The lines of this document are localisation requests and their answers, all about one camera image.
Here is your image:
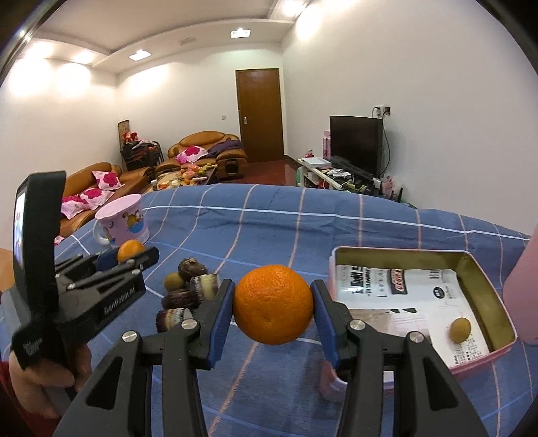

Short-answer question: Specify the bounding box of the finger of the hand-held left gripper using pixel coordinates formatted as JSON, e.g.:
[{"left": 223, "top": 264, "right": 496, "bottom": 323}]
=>
[
  {"left": 54, "top": 250, "right": 120, "bottom": 274},
  {"left": 56, "top": 247, "right": 160, "bottom": 295}
]

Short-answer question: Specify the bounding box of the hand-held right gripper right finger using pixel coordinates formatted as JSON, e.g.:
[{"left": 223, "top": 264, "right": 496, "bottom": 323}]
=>
[{"left": 310, "top": 279, "right": 490, "bottom": 437}]

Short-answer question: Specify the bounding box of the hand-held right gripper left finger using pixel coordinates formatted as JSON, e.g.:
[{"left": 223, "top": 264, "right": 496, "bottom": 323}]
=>
[{"left": 52, "top": 278, "right": 236, "bottom": 437}]

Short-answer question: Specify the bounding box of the small orange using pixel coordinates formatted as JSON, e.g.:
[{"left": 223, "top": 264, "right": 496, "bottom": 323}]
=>
[{"left": 118, "top": 239, "right": 146, "bottom": 263}]

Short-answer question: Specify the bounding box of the dark water chestnut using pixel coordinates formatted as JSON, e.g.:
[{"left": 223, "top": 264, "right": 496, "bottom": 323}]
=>
[{"left": 189, "top": 273, "right": 221, "bottom": 302}]

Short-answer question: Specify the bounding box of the chocolate glazed donut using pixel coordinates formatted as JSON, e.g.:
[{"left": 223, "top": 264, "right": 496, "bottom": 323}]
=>
[{"left": 162, "top": 289, "right": 201, "bottom": 309}]

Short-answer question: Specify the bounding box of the large orange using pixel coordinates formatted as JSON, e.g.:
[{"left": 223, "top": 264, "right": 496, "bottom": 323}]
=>
[{"left": 233, "top": 265, "right": 314, "bottom": 345}]

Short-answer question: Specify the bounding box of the gold metal tin box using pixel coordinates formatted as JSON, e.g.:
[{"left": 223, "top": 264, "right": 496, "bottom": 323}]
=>
[{"left": 319, "top": 246, "right": 517, "bottom": 400}]

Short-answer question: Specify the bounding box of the person's left forearm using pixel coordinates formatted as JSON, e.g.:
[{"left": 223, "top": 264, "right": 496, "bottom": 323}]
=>
[{"left": 0, "top": 361, "right": 60, "bottom": 437}]

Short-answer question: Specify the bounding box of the person's left hand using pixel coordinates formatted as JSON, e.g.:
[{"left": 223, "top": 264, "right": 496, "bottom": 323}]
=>
[{"left": 6, "top": 334, "right": 94, "bottom": 421}]

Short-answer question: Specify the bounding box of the pink cartoon print cup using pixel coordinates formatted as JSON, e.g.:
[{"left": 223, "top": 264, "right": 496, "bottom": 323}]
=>
[{"left": 91, "top": 193, "right": 152, "bottom": 246}]

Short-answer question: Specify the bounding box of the chocolate donut on table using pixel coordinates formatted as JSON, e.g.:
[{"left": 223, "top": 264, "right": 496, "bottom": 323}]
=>
[{"left": 177, "top": 257, "right": 208, "bottom": 281}]

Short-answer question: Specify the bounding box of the pink floral pillow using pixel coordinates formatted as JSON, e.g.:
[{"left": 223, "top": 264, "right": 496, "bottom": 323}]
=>
[
  {"left": 80, "top": 188, "right": 113, "bottom": 207},
  {"left": 176, "top": 146, "right": 208, "bottom": 165},
  {"left": 92, "top": 170, "right": 122, "bottom": 191},
  {"left": 61, "top": 195, "right": 91, "bottom": 218}
]

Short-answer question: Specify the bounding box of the brown leather sofa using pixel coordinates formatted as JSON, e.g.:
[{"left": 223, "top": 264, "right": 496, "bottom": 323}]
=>
[
  {"left": 54, "top": 163, "right": 154, "bottom": 240},
  {"left": 153, "top": 131, "right": 248, "bottom": 181}
]

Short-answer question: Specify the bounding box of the printed paper sheet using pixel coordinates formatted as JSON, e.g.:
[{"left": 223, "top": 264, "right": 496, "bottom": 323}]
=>
[{"left": 336, "top": 264, "right": 490, "bottom": 370}]

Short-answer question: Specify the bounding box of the coffee table with snacks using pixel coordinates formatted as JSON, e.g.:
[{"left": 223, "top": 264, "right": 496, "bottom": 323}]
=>
[{"left": 149, "top": 163, "right": 219, "bottom": 192}]

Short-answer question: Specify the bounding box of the blue plaid blanket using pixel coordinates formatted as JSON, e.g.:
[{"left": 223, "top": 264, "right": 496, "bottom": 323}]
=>
[{"left": 0, "top": 183, "right": 538, "bottom": 437}]

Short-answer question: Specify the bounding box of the black rack with clothes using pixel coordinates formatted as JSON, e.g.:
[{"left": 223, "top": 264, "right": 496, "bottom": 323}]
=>
[{"left": 120, "top": 138, "right": 164, "bottom": 171}]

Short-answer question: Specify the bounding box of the black router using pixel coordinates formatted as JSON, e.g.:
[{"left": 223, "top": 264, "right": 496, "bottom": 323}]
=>
[{"left": 372, "top": 178, "right": 404, "bottom": 202}]

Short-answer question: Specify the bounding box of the white television stand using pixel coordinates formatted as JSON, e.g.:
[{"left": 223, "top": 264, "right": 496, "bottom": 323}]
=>
[{"left": 296, "top": 157, "right": 379, "bottom": 194}]

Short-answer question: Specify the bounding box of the purple cloth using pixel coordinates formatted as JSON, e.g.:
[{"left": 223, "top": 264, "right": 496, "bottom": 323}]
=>
[{"left": 206, "top": 140, "right": 244, "bottom": 158}]

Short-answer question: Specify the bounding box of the black television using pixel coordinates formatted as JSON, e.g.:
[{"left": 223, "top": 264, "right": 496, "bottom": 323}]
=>
[{"left": 329, "top": 115, "right": 384, "bottom": 179}]

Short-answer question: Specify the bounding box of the brown wooden door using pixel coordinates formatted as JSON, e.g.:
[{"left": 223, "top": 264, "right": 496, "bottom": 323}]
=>
[{"left": 235, "top": 68, "right": 283, "bottom": 164}]

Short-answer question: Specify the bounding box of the pink tin lid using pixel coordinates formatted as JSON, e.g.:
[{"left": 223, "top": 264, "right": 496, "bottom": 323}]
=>
[{"left": 502, "top": 223, "right": 538, "bottom": 343}]

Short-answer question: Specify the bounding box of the black power cable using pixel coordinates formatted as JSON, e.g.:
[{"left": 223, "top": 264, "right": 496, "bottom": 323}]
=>
[{"left": 372, "top": 107, "right": 393, "bottom": 179}]

